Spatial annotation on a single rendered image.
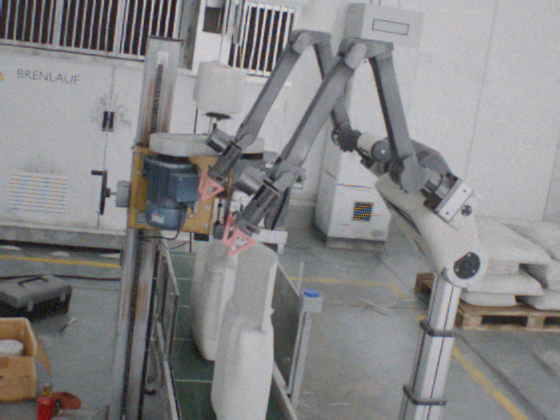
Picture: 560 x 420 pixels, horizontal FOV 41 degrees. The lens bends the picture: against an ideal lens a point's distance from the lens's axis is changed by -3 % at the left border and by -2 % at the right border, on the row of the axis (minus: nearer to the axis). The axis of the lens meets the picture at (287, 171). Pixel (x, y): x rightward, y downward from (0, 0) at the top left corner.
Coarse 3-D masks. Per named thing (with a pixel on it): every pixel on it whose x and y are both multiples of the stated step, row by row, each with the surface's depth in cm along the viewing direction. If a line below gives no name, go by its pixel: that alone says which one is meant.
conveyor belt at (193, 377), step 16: (176, 256) 478; (192, 256) 483; (176, 272) 449; (192, 272) 453; (176, 336) 360; (192, 336) 363; (176, 352) 342; (192, 352) 345; (176, 368) 327; (192, 368) 329; (208, 368) 332; (176, 384) 312; (192, 384) 315; (208, 384) 317; (176, 400) 317; (192, 400) 301; (208, 400) 303; (272, 400) 311; (192, 416) 289; (208, 416) 291; (272, 416) 298
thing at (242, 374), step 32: (256, 256) 296; (256, 288) 266; (224, 320) 291; (256, 320) 266; (224, 352) 280; (256, 352) 268; (224, 384) 273; (256, 384) 269; (224, 416) 273; (256, 416) 272
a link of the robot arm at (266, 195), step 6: (264, 180) 207; (264, 186) 206; (270, 186) 207; (258, 192) 206; (264, 192) 205; (270, 192) 205; (276, 192) 206; (258, 198) 206; (264, 198) 205; (270, 198) 205; (276, 198) 207; (258, 204) 206; (264, 204) 205; (270, 204) 206
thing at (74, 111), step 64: (0, 0) 518; (64, 0) 537; (128, 0) 539; (256, 0) 558; (0, 64) 528; (64, 64) 538; (128, 64) 546; (256, 64) 573; (0, 128) 538; (64, 128) 548; (128, 128) 558; (192, 128) 568; (0, 192) 547; (64, 192) 557
